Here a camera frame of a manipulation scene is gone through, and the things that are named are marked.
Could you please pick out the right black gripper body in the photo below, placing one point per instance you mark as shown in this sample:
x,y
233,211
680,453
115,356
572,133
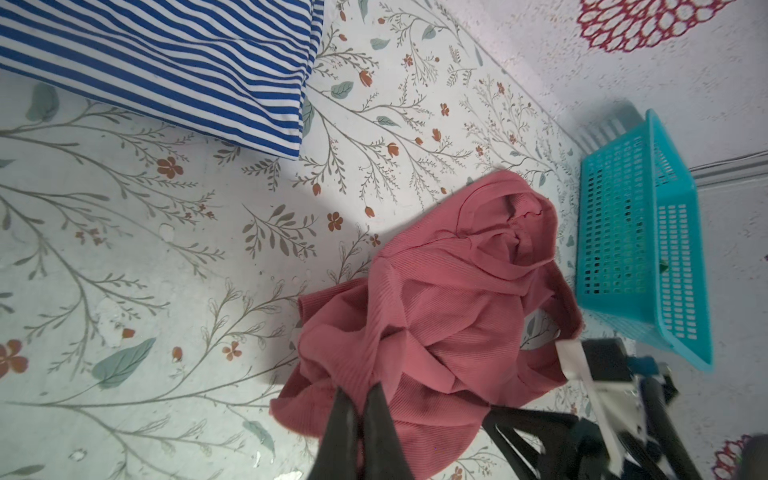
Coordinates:
x,y
632,433

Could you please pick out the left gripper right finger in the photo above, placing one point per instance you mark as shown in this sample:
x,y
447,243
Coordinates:
x,y
383,455

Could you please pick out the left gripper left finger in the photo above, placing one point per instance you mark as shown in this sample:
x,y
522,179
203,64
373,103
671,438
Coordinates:
x,y
337,456

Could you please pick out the maroon red tank top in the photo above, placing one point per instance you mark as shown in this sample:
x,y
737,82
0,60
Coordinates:
x,y
438,323

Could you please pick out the blue white striped tank top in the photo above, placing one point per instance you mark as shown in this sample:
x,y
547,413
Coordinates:
x,y
235,70

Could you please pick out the teal plastic basket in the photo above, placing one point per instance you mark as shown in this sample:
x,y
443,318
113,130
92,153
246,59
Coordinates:
x,y
640,260

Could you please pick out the floral table mat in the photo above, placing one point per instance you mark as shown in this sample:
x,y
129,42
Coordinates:
x,y
150,274

